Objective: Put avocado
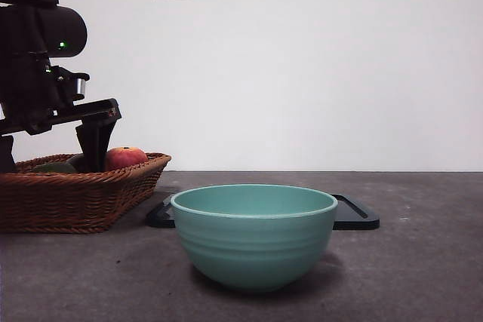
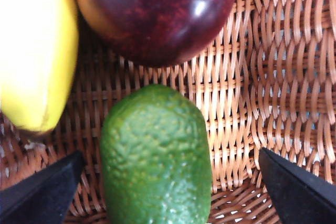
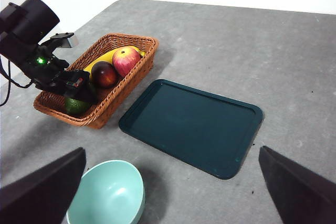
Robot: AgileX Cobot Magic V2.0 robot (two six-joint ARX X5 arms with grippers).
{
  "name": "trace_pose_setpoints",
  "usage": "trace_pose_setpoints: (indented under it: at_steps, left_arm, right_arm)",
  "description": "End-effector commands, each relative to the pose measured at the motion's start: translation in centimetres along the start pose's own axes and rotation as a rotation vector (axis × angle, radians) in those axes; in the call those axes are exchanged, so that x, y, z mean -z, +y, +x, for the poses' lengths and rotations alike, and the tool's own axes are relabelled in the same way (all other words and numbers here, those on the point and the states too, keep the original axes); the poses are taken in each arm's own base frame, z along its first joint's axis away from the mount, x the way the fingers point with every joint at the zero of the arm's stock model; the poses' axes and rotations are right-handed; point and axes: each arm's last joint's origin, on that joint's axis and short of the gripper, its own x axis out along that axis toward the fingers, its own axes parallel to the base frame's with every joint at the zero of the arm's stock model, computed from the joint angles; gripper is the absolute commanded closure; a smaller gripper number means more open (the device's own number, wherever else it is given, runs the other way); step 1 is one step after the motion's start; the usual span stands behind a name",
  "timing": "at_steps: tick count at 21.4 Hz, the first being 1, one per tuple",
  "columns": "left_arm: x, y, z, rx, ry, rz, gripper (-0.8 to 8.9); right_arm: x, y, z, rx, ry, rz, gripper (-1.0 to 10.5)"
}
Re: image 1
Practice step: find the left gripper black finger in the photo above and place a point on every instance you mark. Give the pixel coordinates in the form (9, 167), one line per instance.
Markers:
(94, 145)
(7, 156)

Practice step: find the green avocado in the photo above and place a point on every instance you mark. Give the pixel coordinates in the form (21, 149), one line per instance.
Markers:
(53, 168)

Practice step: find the teal ceramic bowl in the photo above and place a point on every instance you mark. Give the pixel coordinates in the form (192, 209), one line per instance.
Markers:
(254, 250)

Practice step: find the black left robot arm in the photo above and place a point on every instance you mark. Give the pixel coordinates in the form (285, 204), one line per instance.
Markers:
(49, 31)

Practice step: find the dark purple plum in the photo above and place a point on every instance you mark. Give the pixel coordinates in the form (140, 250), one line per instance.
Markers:
(77, 160)

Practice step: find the red orange peach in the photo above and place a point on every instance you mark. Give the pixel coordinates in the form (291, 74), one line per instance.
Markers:
(126, 158)

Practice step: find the brown wicker basket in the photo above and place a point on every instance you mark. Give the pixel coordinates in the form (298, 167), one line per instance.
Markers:
(68, 201)

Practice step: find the black rectangular tray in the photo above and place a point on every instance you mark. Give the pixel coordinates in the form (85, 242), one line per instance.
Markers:
(354, 221)

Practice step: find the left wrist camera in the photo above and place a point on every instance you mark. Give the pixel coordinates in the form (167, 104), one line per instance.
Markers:
(73, 85)

